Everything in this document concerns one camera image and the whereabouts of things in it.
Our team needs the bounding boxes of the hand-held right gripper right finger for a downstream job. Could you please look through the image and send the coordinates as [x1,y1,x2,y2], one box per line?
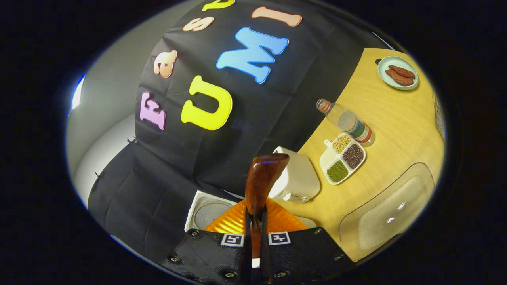
[259,198,355,285]

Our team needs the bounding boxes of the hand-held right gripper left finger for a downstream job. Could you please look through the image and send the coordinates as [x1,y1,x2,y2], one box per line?
[158,198,254,285]

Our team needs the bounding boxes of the white rice cooker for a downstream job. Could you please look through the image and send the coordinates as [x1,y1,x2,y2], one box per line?
[184,190,317,232]

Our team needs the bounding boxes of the brown wooden spoon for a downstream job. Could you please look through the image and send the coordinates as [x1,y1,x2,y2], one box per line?
[244,153,290,285]

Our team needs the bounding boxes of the white toaster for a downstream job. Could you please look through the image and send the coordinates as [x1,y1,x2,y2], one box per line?
[269,146,320,203]

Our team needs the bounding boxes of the clear plastic tray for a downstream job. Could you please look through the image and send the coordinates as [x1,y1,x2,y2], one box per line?
[339,162,435,262]

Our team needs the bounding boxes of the green mung beans pile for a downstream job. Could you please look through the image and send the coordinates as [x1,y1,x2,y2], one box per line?
[327,160,349,183]

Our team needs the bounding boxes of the white divided grain dish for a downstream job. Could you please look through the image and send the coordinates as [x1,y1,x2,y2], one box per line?
[319,133,366,185]

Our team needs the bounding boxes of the dark red beans pile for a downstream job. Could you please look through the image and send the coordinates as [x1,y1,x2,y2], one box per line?
[342,143,364,169]

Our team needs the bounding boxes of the yellow soybeans pile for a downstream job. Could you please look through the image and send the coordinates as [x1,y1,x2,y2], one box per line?
[332,135,351,154]

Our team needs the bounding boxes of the black backdrop cloth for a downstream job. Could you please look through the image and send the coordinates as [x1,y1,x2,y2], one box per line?
[87,0,396,264]

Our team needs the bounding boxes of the clear plastic water bottle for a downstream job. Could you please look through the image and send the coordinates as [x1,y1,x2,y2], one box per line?
[316,99,375,147]

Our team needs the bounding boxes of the brown meat slice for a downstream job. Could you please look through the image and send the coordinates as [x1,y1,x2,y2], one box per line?
[388,65,416,79]
[385,69,414,86]

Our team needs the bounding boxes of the pale green plate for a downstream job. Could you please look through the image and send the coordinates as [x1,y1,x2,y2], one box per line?
[377,56,419,91]

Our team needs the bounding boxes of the ceiling light panel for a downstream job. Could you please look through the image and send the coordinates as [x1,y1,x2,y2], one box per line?
[71,73,86,110]

